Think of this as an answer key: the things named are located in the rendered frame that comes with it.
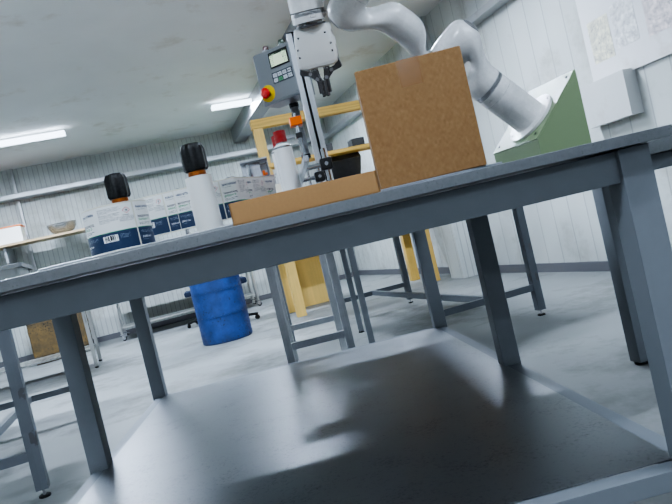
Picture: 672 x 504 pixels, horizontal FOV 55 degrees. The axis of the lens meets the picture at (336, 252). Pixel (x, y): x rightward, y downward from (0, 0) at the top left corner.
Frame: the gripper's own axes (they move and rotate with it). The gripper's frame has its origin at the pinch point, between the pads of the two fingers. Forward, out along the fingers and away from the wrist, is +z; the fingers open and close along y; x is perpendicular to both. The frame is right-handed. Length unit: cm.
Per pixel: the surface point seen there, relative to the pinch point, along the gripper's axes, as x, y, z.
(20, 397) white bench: -45, 158, 96
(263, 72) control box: -71, 32, -5
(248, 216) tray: 62, 8, 14
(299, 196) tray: 59, -1, 13
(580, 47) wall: -359, -136, 37
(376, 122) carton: 19.5, -12.7, 8.4
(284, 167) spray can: -2.6, 16.0, 18.0
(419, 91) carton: 16.9, -23.2, 4.1
